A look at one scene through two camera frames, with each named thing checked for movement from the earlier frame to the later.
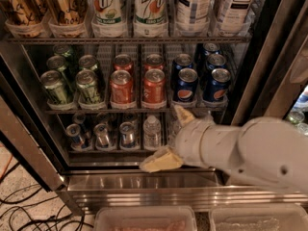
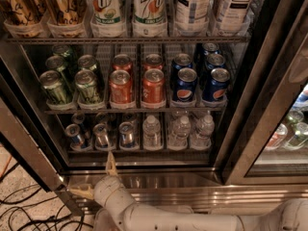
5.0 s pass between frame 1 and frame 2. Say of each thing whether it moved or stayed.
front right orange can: stayed
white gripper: moved
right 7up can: stayed
